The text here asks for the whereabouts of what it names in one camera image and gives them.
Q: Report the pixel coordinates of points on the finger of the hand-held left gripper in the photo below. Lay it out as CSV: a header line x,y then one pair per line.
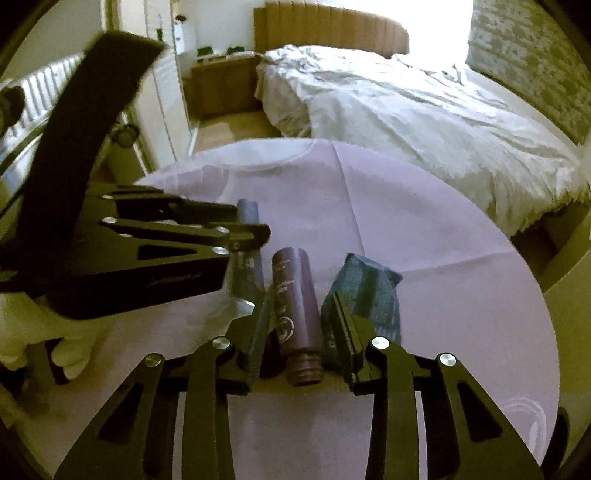
x,y
184,235
184,207

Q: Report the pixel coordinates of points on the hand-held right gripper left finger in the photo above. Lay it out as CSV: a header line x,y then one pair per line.
x,y
259,332

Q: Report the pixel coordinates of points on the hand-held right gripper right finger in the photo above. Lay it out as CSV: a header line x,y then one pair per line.
x,y
344,332

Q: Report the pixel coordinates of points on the purple bottle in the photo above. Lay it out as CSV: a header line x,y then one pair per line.
x,y
295,314

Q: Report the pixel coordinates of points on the person's left hand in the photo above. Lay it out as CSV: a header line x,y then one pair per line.
x,y
27,323

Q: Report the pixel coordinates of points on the white radiator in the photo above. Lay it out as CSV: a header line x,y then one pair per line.
x,y
41,87

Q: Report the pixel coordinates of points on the white wardrobe door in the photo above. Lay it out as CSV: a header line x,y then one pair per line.
x,y
166,92

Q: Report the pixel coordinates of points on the pink round table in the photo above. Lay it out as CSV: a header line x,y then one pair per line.
x,y
392,230

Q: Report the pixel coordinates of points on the wooden bedside cabinet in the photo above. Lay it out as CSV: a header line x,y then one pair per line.
x,y
221,92

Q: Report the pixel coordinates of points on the bed with white blanket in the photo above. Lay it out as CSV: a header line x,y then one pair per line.
x,y
415,129

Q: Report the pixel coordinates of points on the brown padded headboard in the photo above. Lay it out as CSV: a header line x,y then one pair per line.
x,y
332,25

